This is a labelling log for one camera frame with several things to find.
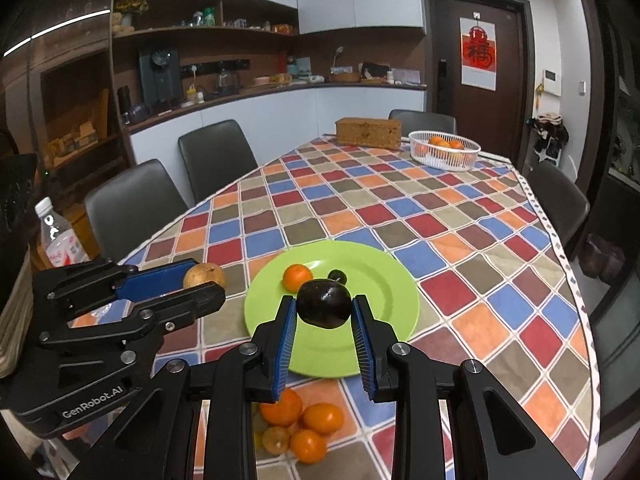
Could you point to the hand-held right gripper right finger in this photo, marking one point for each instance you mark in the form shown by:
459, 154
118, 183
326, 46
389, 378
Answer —
362, 345

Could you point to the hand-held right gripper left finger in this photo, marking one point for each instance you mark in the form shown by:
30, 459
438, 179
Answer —
282, 345

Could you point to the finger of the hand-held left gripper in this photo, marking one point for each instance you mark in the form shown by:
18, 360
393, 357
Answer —
190, 301
155, 279

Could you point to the tan round fruit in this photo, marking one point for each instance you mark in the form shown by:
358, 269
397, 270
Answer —
275, 439
204, 275

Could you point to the dark purple plum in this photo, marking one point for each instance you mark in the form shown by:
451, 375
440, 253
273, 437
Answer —
337, 275
323, 305

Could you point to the orange tangerine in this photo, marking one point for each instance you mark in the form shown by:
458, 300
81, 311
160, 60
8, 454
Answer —
324, 417
297, 278
285, 410
308, 446

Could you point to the green plate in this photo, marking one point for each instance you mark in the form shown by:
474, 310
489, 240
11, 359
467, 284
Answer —
380, 280

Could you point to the dark grey dining chair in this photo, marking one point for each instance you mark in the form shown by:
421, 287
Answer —
215, 152
127, 200
425, 120
557, 195

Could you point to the clear plastic water bottle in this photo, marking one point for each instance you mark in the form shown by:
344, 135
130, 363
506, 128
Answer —
55, 240

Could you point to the colourful checkered tablecloth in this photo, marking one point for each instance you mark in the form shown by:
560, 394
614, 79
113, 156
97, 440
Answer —
450, 240

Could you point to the black thermos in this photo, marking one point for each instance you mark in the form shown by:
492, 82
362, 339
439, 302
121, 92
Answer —
123, 97

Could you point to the black water dispenser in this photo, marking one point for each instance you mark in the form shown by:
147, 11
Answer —
160, 77

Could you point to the white plastic basket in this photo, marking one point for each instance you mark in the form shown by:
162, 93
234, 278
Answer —
445, 157

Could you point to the glass kettle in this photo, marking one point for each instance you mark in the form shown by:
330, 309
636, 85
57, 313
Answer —
227, 80

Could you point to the brown wicker box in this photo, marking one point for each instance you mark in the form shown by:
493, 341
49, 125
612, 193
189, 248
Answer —
369, 132

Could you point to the basket tangerine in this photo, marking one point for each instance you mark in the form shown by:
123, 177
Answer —
456, 144
436, 140

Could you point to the white lower cabinets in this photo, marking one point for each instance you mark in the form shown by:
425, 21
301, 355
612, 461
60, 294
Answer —
300, 110

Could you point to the pink bowl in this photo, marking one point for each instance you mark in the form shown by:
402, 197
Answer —
262, 80

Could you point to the yellow flowers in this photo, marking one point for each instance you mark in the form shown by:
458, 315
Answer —
131, 6

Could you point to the pile of coats and bags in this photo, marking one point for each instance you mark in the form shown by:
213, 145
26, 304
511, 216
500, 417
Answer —
550, 132

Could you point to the white desk lamp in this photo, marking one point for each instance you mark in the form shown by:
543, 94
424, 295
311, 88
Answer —
337, 55

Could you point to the white intercom panel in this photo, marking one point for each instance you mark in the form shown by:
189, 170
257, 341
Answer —
550, 81

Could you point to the dark brown door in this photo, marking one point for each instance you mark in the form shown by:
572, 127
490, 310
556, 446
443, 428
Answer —
445, 30

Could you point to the wooden wall shelf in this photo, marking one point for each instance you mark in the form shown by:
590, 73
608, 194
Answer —
200, 30

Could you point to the red and white wall poster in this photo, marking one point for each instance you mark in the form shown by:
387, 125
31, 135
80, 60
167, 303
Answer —
479, 55

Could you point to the white wall switch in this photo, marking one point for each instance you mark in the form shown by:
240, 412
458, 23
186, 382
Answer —
581, 87

